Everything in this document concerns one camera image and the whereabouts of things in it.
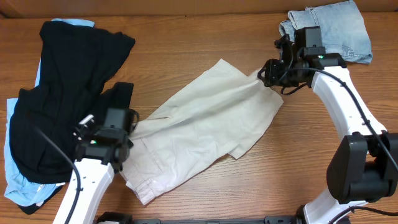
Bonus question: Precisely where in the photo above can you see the beige shorts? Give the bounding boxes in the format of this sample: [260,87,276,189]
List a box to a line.
[121,60,283,204]

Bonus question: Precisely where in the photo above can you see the black garment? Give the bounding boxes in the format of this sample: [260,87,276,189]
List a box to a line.
[9,21,137,215]

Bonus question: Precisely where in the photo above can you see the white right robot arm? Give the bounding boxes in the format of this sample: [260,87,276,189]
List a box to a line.
[257,27,397,223]

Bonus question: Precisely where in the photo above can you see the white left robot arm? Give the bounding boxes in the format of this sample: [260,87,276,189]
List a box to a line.
[53,126,132,224]

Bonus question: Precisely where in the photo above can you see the light blue denim shorts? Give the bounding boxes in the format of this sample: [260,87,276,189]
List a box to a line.
[279,1,373,64]

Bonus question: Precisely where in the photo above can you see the light blue garment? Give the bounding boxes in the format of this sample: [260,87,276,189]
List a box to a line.
[3,17,96,208]

